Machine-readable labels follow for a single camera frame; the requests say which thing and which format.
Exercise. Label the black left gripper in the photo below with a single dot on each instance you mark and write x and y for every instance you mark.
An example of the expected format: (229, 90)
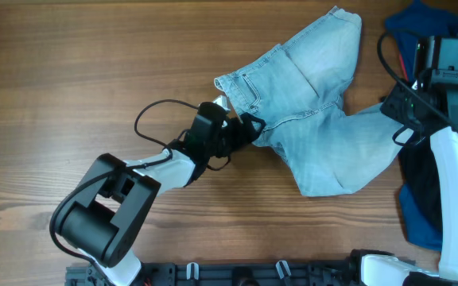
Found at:
(234, 133)

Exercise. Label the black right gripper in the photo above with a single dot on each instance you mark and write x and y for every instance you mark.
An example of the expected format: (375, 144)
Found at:
(396, 105)

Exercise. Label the light blue jeans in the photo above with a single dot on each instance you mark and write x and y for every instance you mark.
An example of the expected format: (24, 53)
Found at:
(297, 89)

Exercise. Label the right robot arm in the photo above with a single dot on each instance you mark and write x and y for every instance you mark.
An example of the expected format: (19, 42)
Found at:
(428, 107)

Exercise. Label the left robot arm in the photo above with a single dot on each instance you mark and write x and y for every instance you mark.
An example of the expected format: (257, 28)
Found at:
(100, 219)

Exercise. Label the black garment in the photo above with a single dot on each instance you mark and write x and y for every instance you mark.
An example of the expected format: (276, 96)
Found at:
(420, 170)

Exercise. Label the dark blue garment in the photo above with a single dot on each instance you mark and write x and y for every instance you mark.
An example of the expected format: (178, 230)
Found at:
(423, 20)

